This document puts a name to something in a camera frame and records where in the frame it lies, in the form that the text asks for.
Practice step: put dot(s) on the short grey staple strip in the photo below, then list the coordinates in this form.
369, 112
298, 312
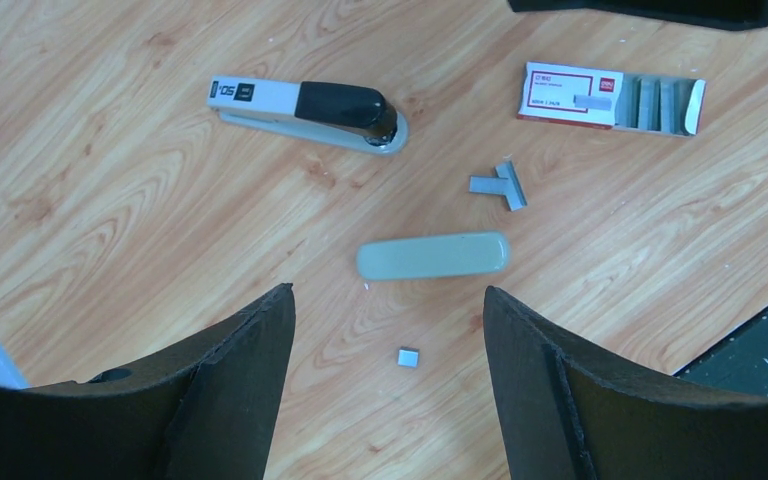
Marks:
488, 185

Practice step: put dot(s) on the grey-green stapler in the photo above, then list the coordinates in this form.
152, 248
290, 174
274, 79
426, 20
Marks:
436, 256

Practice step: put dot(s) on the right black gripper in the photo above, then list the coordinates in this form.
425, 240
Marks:
726, 15

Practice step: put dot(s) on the red white staple box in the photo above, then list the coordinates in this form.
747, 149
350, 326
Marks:
611, 100

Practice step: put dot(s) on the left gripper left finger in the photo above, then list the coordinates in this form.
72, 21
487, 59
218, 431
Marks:
204, 407

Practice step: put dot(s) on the long grey staple strip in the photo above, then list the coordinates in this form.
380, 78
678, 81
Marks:
513, 191

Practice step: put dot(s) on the small staple strip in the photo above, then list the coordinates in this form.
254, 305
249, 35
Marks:
408, 357

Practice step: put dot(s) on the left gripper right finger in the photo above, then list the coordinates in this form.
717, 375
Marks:
570, 409

